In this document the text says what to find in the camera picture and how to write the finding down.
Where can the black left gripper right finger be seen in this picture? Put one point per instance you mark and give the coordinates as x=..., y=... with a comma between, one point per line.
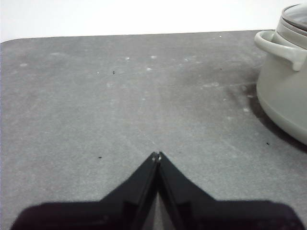
x=216, y=215

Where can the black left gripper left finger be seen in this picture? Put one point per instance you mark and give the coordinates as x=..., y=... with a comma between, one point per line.
x=108, y=215

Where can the glass lid with green knob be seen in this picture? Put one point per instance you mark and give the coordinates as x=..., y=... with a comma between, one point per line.
x=296, y=15

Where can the pale green electric pot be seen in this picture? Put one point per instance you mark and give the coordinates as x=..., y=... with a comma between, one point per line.
x=280, y=95

